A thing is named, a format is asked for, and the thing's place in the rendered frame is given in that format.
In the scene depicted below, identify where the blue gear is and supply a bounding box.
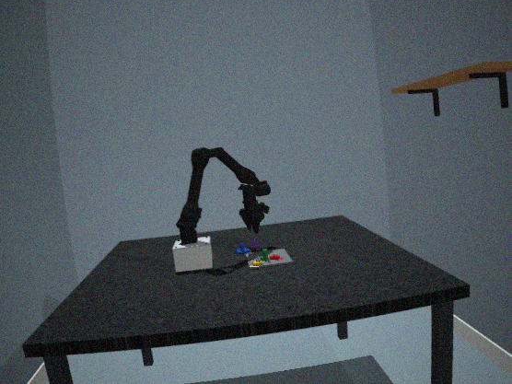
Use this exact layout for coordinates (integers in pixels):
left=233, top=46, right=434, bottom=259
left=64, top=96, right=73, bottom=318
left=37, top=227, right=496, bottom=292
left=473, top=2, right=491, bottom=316
left=235, top=243, right=250, bottom=254

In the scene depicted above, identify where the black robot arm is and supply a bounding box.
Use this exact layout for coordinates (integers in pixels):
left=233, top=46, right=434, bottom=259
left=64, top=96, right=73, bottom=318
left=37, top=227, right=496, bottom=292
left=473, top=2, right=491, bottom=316
left=176, top=147, right=271, bottom=245

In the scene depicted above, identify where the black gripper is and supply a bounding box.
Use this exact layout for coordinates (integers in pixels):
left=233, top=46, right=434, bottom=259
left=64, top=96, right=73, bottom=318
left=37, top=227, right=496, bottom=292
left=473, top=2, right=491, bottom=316
left=239, top=198, right=264, bottom=234

